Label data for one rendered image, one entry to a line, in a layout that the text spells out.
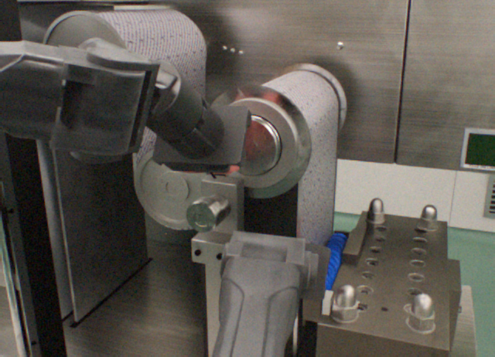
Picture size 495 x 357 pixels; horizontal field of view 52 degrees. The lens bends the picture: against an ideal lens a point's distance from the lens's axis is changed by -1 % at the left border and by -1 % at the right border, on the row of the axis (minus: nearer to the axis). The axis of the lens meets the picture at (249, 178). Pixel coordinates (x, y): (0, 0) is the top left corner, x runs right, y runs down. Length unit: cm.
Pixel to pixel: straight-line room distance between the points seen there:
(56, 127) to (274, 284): 20
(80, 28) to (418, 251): 63
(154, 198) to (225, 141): 24
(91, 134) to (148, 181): 34
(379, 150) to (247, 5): 36
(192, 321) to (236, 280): 51
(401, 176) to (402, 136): 248
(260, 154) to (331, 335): 25
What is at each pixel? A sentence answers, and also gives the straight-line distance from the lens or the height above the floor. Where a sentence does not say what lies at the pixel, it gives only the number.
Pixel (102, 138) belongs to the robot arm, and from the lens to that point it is 40.
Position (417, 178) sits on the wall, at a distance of 341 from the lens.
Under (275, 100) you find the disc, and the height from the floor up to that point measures 131.
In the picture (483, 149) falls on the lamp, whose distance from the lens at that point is 94.
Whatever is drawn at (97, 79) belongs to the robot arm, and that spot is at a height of 137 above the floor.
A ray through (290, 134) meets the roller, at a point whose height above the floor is 127.
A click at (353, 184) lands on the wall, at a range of 347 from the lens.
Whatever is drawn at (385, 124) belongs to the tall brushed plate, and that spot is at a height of 122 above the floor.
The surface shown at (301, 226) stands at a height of 114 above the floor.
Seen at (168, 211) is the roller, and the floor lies 114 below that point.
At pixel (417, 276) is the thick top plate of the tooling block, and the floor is 103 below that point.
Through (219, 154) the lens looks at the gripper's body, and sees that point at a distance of 52.
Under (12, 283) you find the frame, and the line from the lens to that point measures 79.
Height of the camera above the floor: 142
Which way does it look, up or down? 19 degrees down
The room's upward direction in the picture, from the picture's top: straight up
